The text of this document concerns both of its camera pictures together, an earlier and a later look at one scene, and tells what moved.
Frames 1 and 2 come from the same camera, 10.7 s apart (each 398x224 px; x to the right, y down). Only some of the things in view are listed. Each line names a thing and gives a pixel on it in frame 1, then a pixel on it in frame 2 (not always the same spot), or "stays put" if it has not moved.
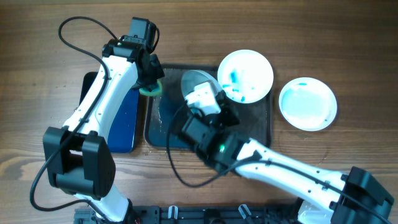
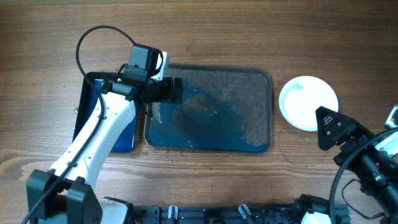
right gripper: (227, 107) → (347, 126)
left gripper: (158, 72) → (166, 95)
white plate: (307, 104) stays put
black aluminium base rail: (160, 213) stays put
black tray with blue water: (122, 130) stays put
